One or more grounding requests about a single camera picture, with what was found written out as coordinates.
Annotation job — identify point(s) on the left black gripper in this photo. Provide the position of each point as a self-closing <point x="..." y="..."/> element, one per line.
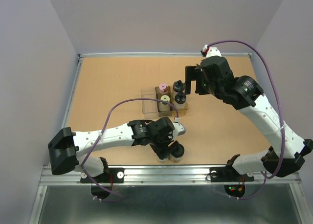
<point x="163" y="151"/>

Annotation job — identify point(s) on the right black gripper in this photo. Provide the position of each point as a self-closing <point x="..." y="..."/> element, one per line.
<point x="193" y="72"/>

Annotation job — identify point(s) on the pink cap bottle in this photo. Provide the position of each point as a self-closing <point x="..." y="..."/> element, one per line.
<point x="164" y="89"/>

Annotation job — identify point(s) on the yellow cap bottle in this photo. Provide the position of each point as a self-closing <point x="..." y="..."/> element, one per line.
<point x="163" y="105"/>

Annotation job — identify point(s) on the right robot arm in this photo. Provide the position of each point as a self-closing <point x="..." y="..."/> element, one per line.
<point x="287" y="149"/>

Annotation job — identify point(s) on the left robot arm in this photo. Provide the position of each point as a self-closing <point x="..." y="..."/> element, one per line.
<point x="69" y="151"/>

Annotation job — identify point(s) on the clear plastic bin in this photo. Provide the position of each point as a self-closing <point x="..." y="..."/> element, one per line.
<point x="149" y="108"/>

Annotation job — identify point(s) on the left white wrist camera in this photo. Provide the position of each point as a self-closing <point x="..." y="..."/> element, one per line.
<point x="179" y="128"/>

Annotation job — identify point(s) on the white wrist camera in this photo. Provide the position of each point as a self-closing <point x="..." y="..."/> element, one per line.
<point x="179" y="128"/>
<point x="210" y="51"/>

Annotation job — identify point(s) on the aluminium front rail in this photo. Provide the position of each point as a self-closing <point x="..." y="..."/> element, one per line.
<point x="142" y="176"/>

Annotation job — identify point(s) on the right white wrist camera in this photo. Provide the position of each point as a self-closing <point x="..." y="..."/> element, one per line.
<point x="210" y="51"/>

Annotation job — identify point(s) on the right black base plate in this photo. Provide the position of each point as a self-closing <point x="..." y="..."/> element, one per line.
<point x="226" y="174"/>

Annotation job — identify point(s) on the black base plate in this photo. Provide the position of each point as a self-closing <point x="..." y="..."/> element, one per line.
<point x="226" y="174"/>
<point x="115" y="175"/>

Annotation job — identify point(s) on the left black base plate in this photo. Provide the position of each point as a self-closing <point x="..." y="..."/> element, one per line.
<point x="115" y="175"/>

